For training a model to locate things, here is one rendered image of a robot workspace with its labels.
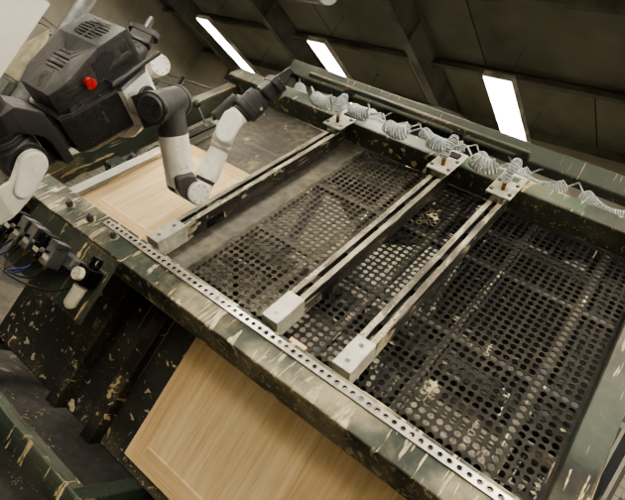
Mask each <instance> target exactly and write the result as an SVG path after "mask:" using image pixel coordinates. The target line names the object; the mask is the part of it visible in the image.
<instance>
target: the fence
mask: <svg viewBox="0 0 625 500"><path fill-rule="evenodd" d="M219 121H220V120H219ZM219 121H217V120H215V121H212V123H214V124H216V127H217V125H218V123H219ZM216 127H214V128H212V129H209V130H207V131H205V132H203V133H201V134H199V135H197V136H195V137H193V138H190V139H189V143H190V144H192V145H195V144H198V143H200V142H202V141H204V140H206V139H208V138H210V137H212V135H213V133H214V131H215V129H216ZM160 158H162V154H161V148H160V147H157V148H155V149H153V150H151V151H149V152H147V153H144V154H142V155H140V156H138V157H136V158H134V159H131V160H129V161H127V162H125V163H123V164H121V165H119V166H116V167H114V168H112V169H110V170H108V171H106V172H103V173H101V174H99V175H97V176H95V177H93V178H91V179H88V180H86V181H84V182H82V183H80V184H78V185H75V186H73V187H70V189H71V190H73V191H74V192H76V193H77V194H79V195H80V196H82V195H84V194H86V193H88V192H90V191H92V190H95V189H97V188H100V187H102V186H104V185H106V184H108V183H110V182H112V181H114V180H116V179H118V178H120V177H123V176H125V175H127V174H129V173H131V172H133V171H135V170H137V169H139V168H141V167H143V166H145V165H147V164H150V163H152V162H154V161H156V160H158V159H160Z"/></svg>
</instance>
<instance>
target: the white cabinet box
mask: <svg viewBox="0 0 625 500"><path fill-rule="evenodd" d="M49 6H50V3H49V2H47V1H46V0H0V77H1V76H2V74H3V73H4V71H5V70H6V68H7V67H8V65H9V64H10V62H11V61H12V59H13V58H14V57H15V55H16V54H17V52H18V51H19V50H20V49H21V47H22V46H23V44H24V43H25V41H26V40H27V38H28V37H29V35H30V34H31V32H32V31H33V29H34V28H35V27H36V25H37V24H38V22H39V21H40V19H41V18H42V16H43V15H44V13H45V12H46V10H47V9H48V7H49Z"/></svg>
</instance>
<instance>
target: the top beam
mask: <svg viewBox="0 0 625 500"><path fill-rule="evenodd" d="M264 78H265V77H264V76H261V75H259V74H256V73H253V72H251V71H248V70H246V69H243V68H240V69H238V70H236V71H234V72H231V73H230V74H229V81H230V82H232V83H235V84H236V86H237V88H238V93H237V94H240V95H242V94H244V93H245V91H246V90H248V89H249V88H250V87H252V88H254V89H256V87H257V86H258V85H259V84H260V83H261V82H262V81H264ZM285 87H286V89H287V90H285V91H284V92H283V93H282V94H279V95H278V96H277V97H276V98H275V99H274V100H273V101H271V102H270V103H268V106H269V107H270V108H273V109H275V110H277V111H280V112H282V113H284V114H287V115H289V116H291V117H294V118H296V119H299V120H301V121H303V122H306V123H308V124H310V125H313V126H314V127H316V128H319V129H321V130H323V131H326V126H327V125H324V124H322V122H323V121H325V120H326V119H329V118H331V117H332V116H334V114H333V107H334V105H335V104H333V107H332V108H331V109H330V110H322V109H319V108H317V107H315V106H313V104H311V102H310V95H309V94H306V93H304V92H301V91H299V90H296V89H293V88H291V87H288V86H286V85H285ZM382 126H383V123H381V122H378V121H376V120H373V119H370V118H369V119H368V120H366V121H365V122H363V121H359V120H357V121H355V122H353V123H352V124H350V125H348V126H347V127H345V129H346V131H345V140H347V141H349V142H352V143H354V144H357V145H359V146H361V147H364V148H366V149H368V150H371V151H373V152H375V153H378V154H380V155H382V156H385V157H387V158H390V159H392V160H394V161H397V162H399V163H401V164H404V165H406V166H408V167H411V168H413V169H416V170H418V171H420V172H423V173H425V174H427V175H429V174H430V173H431V170H432V169H430V168H428V167H427V164H428V163H430V162H431V161H432V160H433V159H435V158H436V157H437V156H438V155H439V154H440V153H438V152H435V151H432V150H431V149H429V148H428V147H427V146H426V142H427V140H424V139H422V138H419V137H417V136H414V135H412V134H409V135H408V138H406V139H405V140H399V139H398V140H397V139H396V138H395V139H393V138H391V137H389V136H387V134H385V133H384V132H383V131H382ZM468 159H469V157H468V158H467V159H466V160H465V161H464V162H463V163H462V164H460V165H459V166H458V167H457V168H456V169H455V170H454V171H452V172H451V173H450V175H449V179H448V183H449V184H451V185H453V186H456V187H458V188H462V189H464V190H466V191H469V192H471V193H474V194H476V195H478V196H481V197H483V198H485V199H489V198H490V195H491V193H489V192H487V191H485V190H486V189H487V188H488V187H489V186H490V185H491V184H492V183H493V182H494V181H495V180H496V179H497V178H498V177H499V176H500V175H501V174H502V173H503V172H504V171H503V170H500V169H497V174H495V173H494V174H493V176H491V173H490V175H487V174H486V175H483V173H482V174H480V173H479V172H476V171H474V170H473V169H472V168H470V166H468V165H467V162H468ZM507 208H509V209H511V210H514V211H516V212H518V213H521V214H523V215H525V216H528V217H530V218H533V219H535V220H537V221H540V222H542V223H544V224H546V225H548V226H550V227H553V228H555V229H557V230H560V231H562V232H565V233H567V234H569V235H572V236H574V237H576V238H579V239H581V240H583V241H586V242H588V243H591V244H593V245H595V246H598V247H600V248H602V249H605V250H607V251H609V252H612V253H614V254H616V255H619V256H621V257H624V258H625V217H623V216H620V215H617V214H615V213H612V212H610V211H607V210H605V209H602V208H600V207H597V206H594V205H592V204H589V203H587V202H584V201H582V200H579V199H576V198H574V197H571V196H569V195H566V194H564V193H561V192H558V191H556V190H553V189H551V188H548V187H544V186H541V185H539V184H536V183H534V182H531V181H527V182H526V183H525V185H524V186H523V187H522V188H521V189H520V190H519V191H518V192H517V193H516V195H515V196H514V197H513V198H512V199H511V200H510V201H508V205H507Z"/></svg>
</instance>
